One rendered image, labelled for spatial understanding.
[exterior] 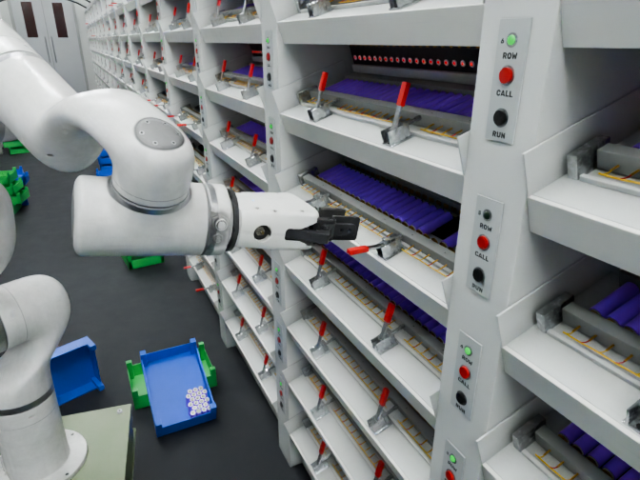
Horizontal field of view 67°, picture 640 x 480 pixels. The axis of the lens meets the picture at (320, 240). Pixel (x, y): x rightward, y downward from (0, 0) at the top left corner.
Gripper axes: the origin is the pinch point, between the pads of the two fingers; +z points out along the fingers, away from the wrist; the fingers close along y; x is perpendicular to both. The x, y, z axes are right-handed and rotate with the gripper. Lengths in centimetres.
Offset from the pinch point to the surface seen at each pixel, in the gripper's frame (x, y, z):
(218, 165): 17, 121, 19
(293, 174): 4, 50, 16
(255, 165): 7, 77, 16
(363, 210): 3.8, 20.5, 17.7
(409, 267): 7.6, 2.2, 15.9
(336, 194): 3.6, 31.6, 17.9
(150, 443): 103, 80, -6
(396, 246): 5.9, 7.1, 16.5
